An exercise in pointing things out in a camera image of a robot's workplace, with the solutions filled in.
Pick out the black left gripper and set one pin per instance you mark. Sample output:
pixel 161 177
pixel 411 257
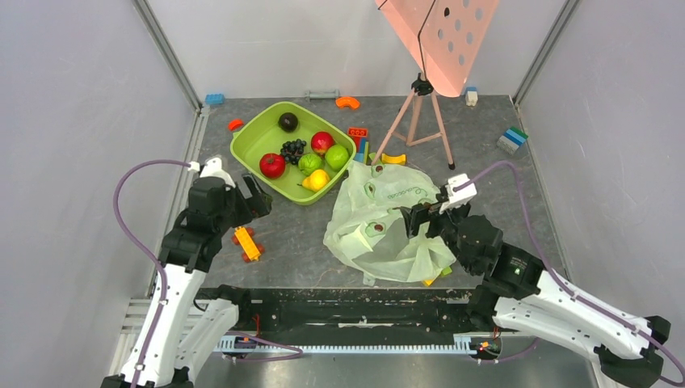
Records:
pixel 257 205

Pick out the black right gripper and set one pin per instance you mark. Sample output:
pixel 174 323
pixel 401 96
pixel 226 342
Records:
pixel 425 215

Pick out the dark fake grape bunch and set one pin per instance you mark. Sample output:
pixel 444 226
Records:
pixel 292 151

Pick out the green fake cabbage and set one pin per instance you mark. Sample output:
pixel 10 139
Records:
pixel 309 163

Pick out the pale green plastic bag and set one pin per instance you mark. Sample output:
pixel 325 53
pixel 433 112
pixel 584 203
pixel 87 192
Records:
pixel 367 230

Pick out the dark fake avocado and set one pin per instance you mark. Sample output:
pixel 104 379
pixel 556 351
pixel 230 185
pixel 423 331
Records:
pixel 288 122

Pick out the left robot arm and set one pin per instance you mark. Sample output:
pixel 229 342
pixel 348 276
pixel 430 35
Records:
pixel 162 355

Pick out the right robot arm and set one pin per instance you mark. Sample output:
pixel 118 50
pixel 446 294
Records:
pixel 519 293

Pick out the red fake tomato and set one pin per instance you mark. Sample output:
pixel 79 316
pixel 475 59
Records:
pixel 272 166

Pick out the red fake pomegranate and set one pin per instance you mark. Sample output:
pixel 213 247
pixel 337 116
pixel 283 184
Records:
pixel 321 142

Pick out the green fake apple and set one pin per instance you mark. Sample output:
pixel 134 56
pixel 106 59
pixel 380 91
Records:
pixel 336 157

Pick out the orange small toy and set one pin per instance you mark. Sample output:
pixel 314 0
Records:
pixel 244 238

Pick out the green plastic basin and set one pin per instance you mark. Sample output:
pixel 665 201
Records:
pixel 262 135

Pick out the red round block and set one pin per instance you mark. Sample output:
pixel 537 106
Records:
pixel 235 125

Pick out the yellow arch block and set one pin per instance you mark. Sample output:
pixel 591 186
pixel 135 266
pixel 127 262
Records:
pixel 400 160

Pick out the pink tripod stand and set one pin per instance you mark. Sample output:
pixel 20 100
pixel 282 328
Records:
pixel 421 88

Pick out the stacked grey blue green bricks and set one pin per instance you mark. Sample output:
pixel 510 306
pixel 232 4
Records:
pixel 512 140

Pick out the blue toy brick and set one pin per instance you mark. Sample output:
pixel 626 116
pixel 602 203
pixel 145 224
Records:
pixel 214 99

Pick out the blue green toy block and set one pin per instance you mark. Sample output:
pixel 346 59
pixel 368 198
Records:
pixel 362 150

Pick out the red toy brick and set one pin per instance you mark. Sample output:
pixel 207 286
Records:
pixel 357 134

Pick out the white blue small block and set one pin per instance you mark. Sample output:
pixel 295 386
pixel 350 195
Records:
pixel 471 96

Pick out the orange arch block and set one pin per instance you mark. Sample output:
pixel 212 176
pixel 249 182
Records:
pixel 347 102

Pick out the pink perforated board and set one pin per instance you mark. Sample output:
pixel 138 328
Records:
pixel 443 37

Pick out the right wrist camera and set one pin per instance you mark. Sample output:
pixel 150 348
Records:
pixel 458 192

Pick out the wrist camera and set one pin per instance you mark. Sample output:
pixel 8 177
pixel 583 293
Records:
pixel 458 192
pixel 213 167

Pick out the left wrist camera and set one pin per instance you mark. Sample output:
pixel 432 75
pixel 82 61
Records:
pixel 213 167

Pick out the grey metal handle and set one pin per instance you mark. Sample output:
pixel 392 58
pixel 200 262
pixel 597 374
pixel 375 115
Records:
pixel 320 95

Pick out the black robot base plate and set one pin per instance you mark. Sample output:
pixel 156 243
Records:
pixel 349 317

